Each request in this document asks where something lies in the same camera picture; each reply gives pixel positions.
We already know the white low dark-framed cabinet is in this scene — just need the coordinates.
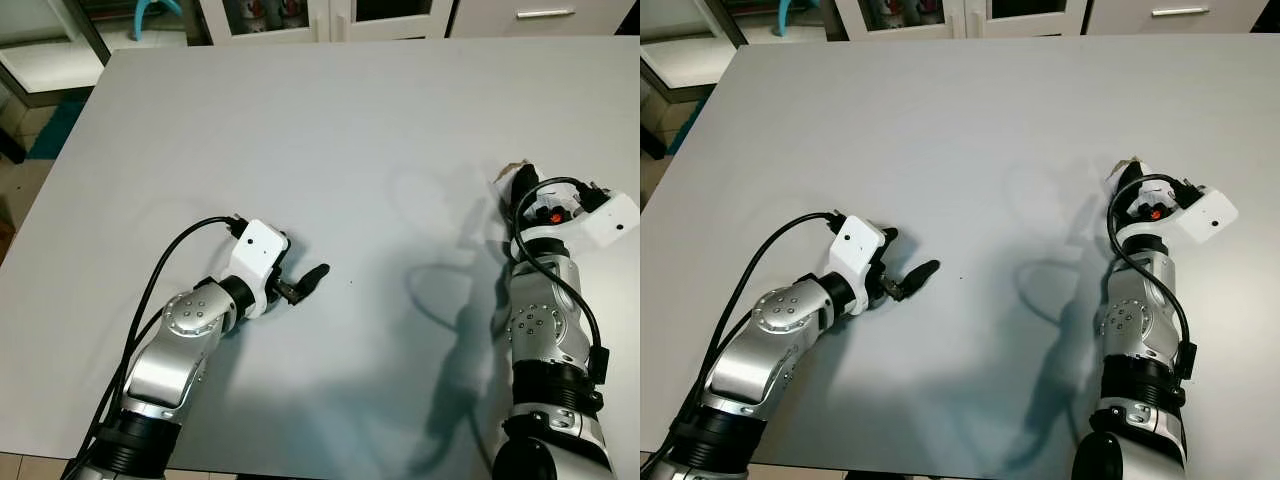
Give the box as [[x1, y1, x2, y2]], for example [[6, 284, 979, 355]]
[[0, 0, 111, 109], [640, 0, 746, 104]]

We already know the white glass door cabinet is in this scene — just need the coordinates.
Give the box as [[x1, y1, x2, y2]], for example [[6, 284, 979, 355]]
[[833, 0, 1091, 41], [197, 0, 456, 46]]

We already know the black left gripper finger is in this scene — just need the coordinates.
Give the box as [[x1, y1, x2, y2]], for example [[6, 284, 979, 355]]
[[890, 259, 942, 301], [290, 263, 331, 301]]

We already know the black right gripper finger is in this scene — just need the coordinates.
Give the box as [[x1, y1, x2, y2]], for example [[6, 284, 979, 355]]
[[508, 163, 541, 216], [1112, 160, 1149, 211]]

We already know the teal floor mat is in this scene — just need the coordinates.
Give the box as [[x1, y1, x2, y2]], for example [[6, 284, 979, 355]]
[[27, 95, 89, 161], [665, 95, 713, 156]]

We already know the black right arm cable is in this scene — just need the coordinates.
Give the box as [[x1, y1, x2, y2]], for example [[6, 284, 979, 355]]
[[510, 177, 613, 386], [1105, 174, 1201, 381]]

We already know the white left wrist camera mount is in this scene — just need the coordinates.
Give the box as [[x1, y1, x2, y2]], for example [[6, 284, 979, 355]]
[[825, 214, 889, 316], [222, 219, 291, 319]]

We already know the blue plastic object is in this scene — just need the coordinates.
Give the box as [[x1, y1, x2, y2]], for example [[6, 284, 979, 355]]
[[133, 0, 186, 41], [778, 0, 831, 36]]

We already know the white drawer cabinet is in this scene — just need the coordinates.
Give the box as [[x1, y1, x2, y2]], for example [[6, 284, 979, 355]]
[[1083, 0, 1271, 37], [447, 0, 639, 41]]

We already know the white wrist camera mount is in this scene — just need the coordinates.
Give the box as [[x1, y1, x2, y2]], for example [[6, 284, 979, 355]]
[[1115, 185, 1241, 261], [515, 185, 641, 263], [825, 214, 889, 316], [222, 219, 291, 319]]

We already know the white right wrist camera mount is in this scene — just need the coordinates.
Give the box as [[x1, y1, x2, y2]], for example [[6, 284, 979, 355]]
[[1115, 185, 1241, 261], [515, 185, 641, 263]]

